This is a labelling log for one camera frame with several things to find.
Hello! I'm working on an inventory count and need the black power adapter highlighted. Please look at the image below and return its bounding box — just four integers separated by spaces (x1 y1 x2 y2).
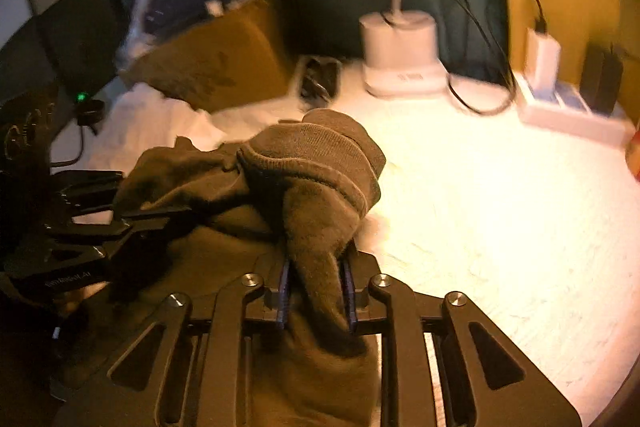
580 44 625 115

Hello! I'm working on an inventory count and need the white desk lamp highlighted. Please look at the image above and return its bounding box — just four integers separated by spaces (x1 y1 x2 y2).
359 0 448 98

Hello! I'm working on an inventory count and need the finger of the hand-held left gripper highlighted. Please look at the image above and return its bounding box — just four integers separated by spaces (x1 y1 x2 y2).
47 170 126 214
2 207 188 293

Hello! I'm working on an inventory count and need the black lamp cable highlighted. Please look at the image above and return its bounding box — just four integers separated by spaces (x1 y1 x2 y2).
410 0 518 115

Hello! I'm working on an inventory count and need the olive printed sweatshirt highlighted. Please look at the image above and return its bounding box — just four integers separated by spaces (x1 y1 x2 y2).
65 109 388 427

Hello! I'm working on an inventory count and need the brown cardboard box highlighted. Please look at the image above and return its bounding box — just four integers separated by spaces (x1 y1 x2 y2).
120 2 296 112

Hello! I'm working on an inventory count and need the black charger cable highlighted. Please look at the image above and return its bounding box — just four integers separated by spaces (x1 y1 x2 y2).
505 0 548 32

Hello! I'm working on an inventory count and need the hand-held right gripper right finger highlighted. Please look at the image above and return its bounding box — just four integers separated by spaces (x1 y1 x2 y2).
340 249 583 427

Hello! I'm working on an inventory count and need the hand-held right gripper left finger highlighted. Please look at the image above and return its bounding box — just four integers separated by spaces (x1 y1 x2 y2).
52 252 294 427

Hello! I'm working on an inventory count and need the black coiled cable bundle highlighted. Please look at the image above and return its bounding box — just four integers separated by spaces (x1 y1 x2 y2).
297 56 343 100

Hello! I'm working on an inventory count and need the white power strip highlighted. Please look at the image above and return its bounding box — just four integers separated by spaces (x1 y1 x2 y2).
515 74 636 138

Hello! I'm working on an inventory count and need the black braided cable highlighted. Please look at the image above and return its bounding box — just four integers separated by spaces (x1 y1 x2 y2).
47 122 101 168

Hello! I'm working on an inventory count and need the white charger plug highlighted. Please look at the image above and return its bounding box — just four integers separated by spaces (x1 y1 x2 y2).
525 27 561 90

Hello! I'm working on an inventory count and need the white textured tablecloth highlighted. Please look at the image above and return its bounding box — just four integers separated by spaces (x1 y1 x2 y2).
75 57 640 427

